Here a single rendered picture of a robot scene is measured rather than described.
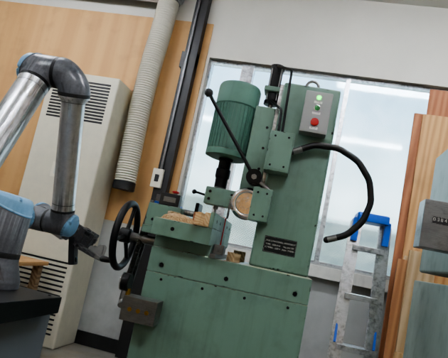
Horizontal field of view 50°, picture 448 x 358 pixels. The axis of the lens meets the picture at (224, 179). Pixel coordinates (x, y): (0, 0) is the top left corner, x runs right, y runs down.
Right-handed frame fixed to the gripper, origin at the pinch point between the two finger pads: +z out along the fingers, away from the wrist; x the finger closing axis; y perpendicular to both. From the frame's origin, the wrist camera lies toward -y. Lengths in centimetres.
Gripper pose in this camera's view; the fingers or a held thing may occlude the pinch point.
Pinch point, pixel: (103, 261)
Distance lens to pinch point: 203.6
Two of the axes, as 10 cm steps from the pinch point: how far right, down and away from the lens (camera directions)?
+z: 8.4, 5.1, -1.8
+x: 1.1, 1.6, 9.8
